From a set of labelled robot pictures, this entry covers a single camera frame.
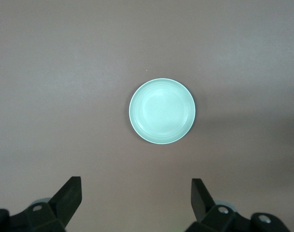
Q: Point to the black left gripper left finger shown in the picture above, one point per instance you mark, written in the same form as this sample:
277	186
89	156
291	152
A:
52	212

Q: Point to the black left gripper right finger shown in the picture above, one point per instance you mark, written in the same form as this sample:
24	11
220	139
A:
216	215

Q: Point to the pale green round plate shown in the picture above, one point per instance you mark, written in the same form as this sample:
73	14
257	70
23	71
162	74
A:
162	111

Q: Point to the brown table mat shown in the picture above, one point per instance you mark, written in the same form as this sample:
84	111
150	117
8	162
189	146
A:
64	84

